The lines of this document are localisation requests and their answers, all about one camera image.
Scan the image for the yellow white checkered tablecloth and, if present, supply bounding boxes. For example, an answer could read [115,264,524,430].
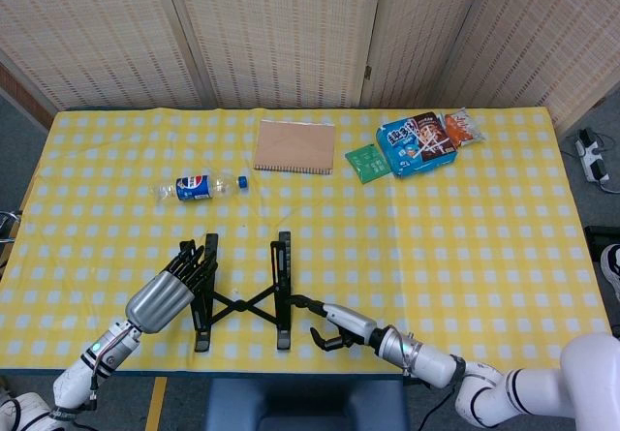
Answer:
[0,107,614,379]

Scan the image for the yellow floor tape strip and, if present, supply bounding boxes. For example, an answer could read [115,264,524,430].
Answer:
[144,376,169,431]

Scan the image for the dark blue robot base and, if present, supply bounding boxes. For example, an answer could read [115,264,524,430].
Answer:
[202,377,411,431]

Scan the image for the metal tube frame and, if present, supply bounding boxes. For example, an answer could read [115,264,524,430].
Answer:
[0,210,24,244]

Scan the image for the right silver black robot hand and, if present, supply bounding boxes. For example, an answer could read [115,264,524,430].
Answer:
[290,293,384,353]

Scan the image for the clear Pepsi plastic bottle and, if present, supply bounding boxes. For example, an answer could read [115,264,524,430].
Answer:
[153,173,251,207]

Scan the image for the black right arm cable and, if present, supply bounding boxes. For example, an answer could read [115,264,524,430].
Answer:
[416,391,461,431]

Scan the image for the brown spiral notebook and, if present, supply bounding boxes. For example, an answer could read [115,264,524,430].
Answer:
[253,119,337,176]

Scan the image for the green flat packet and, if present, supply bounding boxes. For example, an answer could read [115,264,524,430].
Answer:
[344,142,391,185]

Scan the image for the white power strip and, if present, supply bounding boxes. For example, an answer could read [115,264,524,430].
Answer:
[574,129,612,184]

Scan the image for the blue brown cookie package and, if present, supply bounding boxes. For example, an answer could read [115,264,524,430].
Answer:
[375,112,459,179]

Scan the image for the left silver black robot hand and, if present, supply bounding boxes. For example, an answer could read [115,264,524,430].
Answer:
[124,240,217,334]

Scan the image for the black folding laptop stand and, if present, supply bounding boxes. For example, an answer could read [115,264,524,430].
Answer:
[178,231,321,354]

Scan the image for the orange snack bag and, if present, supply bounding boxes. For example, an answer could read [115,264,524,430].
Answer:
[443,107,487,149]

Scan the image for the black white sneaker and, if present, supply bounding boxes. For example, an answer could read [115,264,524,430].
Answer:
[600,244,620,302]

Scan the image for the woven folding screen panel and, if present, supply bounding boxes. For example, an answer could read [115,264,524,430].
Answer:
[0,0,217,112]
[159,0,387,110]
[435,0,620,132]
[360,0,485,108]

